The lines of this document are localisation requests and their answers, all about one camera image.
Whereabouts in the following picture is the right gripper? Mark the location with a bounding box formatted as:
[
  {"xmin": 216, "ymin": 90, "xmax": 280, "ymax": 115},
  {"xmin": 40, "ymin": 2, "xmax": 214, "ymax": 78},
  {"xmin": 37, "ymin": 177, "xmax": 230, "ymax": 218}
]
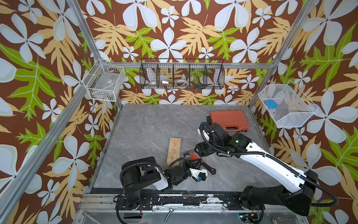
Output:
[{"xmin": 191, "ymin": 140, "xmax": 225, "ymax": 156}]

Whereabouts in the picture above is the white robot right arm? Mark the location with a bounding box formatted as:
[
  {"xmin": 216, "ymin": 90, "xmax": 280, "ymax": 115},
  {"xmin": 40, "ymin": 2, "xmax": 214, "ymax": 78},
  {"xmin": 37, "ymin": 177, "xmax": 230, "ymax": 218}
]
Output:
[{"xmin": 199, "ymin": 122, "xmax": 339, "ymax": 216}]

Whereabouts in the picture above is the black wire basket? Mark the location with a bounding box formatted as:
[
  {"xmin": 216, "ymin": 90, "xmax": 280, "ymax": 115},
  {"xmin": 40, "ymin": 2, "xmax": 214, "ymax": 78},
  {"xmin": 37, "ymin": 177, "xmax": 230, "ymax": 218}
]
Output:
[{"xmin": 139, "ymin": 58, "xmax": 225, "ymax": 90}]

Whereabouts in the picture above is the white wire basket left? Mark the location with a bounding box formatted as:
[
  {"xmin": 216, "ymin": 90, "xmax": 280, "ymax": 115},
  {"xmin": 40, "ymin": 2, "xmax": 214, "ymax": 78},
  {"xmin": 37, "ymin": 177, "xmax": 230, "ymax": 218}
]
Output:
[{"xmin": 83, "ymin": 60, "xmax": 126, "ymax": 102}]

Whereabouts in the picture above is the blue object in basket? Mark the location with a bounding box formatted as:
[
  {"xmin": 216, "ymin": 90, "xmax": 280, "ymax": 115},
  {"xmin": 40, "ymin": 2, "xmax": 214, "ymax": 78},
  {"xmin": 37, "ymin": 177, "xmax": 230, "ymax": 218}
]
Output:
[{"xmin": 264, "ymin": 99, "xmax": 278, "ymax": 109}]

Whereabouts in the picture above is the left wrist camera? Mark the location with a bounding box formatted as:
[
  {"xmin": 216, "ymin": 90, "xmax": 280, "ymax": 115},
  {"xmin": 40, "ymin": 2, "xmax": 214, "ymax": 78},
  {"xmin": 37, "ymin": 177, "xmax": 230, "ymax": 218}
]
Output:
[{"xmin": 189, "ymin": 168, "xmax": 208, "ymax": 182}]

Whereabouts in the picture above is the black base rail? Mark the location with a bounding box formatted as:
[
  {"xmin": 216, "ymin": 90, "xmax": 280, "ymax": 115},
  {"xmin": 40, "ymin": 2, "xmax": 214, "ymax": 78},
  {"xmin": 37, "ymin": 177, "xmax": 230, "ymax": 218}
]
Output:
[{"xmin": 113, "ymin": 189, "xmax": 245, "ymax": 211}]

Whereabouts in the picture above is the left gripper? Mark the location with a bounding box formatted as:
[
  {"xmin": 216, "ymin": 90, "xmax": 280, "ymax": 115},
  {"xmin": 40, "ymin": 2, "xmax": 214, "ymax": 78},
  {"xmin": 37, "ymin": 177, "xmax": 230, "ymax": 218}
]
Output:
[{"xmin": 172, "ymin": 157, "xmax": 202, "ymax": 187}]

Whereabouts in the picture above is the aluminium frame post right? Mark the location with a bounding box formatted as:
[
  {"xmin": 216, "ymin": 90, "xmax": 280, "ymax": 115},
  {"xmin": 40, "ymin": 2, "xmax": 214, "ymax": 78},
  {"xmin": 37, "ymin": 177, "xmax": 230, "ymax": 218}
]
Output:
[{"xmin": 249, "ymin": 1, "xmax": 318, "ymax": 108}]

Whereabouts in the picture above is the aluminium frame post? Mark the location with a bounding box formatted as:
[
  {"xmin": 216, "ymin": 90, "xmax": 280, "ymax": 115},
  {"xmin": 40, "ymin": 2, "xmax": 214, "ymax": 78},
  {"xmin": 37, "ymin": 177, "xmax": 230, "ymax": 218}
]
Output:
[
  {"xmin": 67, "ymin": 1, "xmax": 123, "ymax": 109},
  {"xmin": 249, "ymin": 1, "xmax": 318, "ymax": 108}
]

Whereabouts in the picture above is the metal bolt on base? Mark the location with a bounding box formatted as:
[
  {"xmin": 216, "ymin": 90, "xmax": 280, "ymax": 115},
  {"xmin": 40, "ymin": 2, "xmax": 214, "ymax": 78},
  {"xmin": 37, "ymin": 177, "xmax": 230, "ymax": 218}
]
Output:
[{"xmin": 164, "ymin": 208, "xmax": 173, "ymax": 222}]

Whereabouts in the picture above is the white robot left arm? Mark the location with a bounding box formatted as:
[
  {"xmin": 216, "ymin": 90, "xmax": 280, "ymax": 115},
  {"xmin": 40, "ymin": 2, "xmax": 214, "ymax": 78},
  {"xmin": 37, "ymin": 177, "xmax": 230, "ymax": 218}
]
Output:
[{"xmin": 120, "ymin": 156, "xmax": 208, "ymax": 208}]

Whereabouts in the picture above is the red plastic tool case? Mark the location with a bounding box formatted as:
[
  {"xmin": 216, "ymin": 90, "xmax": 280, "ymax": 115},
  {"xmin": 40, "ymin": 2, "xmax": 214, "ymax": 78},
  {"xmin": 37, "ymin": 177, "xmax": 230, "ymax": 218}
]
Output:
[{"xmin": 209, "ymin": 110, "xmax": 250, "ymax": 132}]

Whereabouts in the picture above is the aluminium frame post left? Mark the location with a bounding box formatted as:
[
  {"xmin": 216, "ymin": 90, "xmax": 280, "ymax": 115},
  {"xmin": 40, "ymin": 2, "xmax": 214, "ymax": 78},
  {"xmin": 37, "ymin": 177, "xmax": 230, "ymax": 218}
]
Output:
[{"xmin": 67, "ymin": 1, "xmax": 123, "ymax": 109}]

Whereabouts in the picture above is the white wire basket right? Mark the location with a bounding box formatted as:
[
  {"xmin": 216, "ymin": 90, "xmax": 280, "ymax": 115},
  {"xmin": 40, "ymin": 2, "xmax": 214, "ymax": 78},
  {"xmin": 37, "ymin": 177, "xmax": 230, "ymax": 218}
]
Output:
[{"xmin": 258, "ymin": 81, "xmax": 318, "ymax": 129}]

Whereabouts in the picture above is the white wire basket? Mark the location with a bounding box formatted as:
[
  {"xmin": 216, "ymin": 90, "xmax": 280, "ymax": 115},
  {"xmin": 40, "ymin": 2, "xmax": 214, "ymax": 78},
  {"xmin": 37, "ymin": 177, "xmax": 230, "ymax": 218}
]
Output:
[
  {"xmin": 83, "ymin": 60, "xmax": 126, "ymax": 102},
  {"xmin": 258, "ymin": 81, "xmax": 318, "ymax": 129}
]

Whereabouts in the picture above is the claw hammer red black handle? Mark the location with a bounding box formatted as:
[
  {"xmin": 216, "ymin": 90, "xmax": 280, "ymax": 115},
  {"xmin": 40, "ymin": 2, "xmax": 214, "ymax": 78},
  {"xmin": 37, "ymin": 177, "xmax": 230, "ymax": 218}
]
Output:
[{"xmin": 184, "ymin": 152, "xmax": 216, "ymax": 175}]

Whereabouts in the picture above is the wooden board with nails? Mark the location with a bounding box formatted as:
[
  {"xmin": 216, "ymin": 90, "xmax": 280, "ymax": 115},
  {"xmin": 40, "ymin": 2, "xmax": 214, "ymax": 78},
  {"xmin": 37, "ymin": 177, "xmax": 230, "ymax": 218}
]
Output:
[{"xmin": 167, "ymin": 137, "xmax": 181, "ymax": 165}]

